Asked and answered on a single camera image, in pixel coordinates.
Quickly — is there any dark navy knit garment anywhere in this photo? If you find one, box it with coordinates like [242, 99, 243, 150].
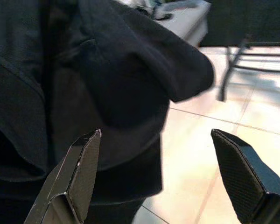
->
[0, 0, 215, 224]

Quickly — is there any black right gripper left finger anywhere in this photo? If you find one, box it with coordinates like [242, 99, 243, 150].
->
[24, 129, 102, 224]

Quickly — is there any black metal clothes rack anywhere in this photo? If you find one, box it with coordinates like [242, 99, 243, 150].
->
[216, 32, 280, 102]

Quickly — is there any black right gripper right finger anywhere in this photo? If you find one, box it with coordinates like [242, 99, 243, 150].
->
[211, 129, 280, 224]

